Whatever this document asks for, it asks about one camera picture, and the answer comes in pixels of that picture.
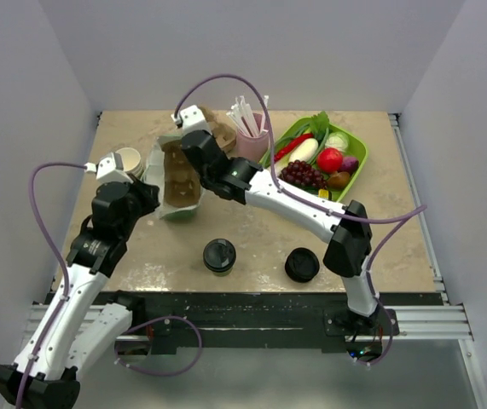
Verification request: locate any green leafy vegetable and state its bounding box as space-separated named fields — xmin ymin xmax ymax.
xmin=309 ymin=111 xmax=330 ymax=143

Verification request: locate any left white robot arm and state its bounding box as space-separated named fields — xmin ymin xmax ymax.
xmin=0 ymin=181 xmax=159 ymax=408

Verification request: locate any red tomato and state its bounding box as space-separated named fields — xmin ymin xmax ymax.
xmin=316 ymin=148 xmax=343 ymax=174

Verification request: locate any pink straw holder cup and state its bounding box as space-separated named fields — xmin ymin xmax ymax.
xmin=235 ymin=129 xmax=270 ymax=163

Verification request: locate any black plastic cup lid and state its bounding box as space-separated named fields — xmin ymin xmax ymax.
xmin=202 ymin=239 xmax=236 ymax=268

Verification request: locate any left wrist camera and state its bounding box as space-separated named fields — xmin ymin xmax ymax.
xmin=84 ymin=153 xmax=133 ymax=184

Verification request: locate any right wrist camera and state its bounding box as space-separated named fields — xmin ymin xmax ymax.
xmin=171 ymin=105 xmax=211 ymax=135

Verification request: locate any stack of pulp carriers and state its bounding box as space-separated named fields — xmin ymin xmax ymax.
xmin=199 ymin=106 xmax=236 ymax=153

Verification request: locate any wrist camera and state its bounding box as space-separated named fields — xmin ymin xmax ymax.
xmin=171 ymin=105 xmax=211 ymax=135
xmin=84 ymin=153 xmax=133 ymax=184

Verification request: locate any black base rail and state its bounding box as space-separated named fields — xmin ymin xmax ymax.
xmin=29 ymin=289 xmax=474 ymax=354

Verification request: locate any stack of paper cups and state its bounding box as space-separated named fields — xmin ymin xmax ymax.
xmin=116 ymin=147 xmax=144 ymax=179

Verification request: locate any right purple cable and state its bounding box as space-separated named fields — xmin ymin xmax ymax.
xmin=174 ymin=74 xmax=428 ymax=367

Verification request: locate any green cabbage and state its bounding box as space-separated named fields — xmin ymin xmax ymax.
xmin=324 ymin=131 xmax=350 ymax=154

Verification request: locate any purple cable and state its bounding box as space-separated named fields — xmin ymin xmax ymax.
xmin=174 ymin=74 xmax=428 ymax=367
xmin=14 ymin=163 xmax=89 ymax=409

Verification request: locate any white radish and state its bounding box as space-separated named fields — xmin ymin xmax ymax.
xmin=289 ymin=138 xmax=319 ymax=162

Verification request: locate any purple grape bunch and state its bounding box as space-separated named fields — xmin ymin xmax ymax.
xmin=280 ymin=160 xmax=327 ymax=190

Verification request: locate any printed paper takeout bag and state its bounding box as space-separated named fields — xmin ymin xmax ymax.
xmin=142 ymin=135 xmax=203 ymax=221

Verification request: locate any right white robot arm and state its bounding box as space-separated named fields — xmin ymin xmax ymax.
xmin=181 ymin=130 xmax=380 ymax=335

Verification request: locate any green glass bottle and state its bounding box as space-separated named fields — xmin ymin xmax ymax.
xmin=317 ymin=189 xmax=333 ymax=201

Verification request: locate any green plastic tray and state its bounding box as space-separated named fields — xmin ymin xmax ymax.
xmin=260 ymin=112 xmax=368 ymax=201

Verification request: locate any red chili pepper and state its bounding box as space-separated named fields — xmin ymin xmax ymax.
xmin=274 ymin=132 xmax=314 ymax=162

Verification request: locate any stack of black lids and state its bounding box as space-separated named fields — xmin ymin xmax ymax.
xmin=284 ymin=247 xmax=320 ymax=283

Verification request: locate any green paper coffee cup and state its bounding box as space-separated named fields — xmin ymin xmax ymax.
xmin=207 ymin=266 xmax=233 ymax=277

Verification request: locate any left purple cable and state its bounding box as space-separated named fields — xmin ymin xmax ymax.
xmin=14 ymin=163 xmax=89 ymax=409

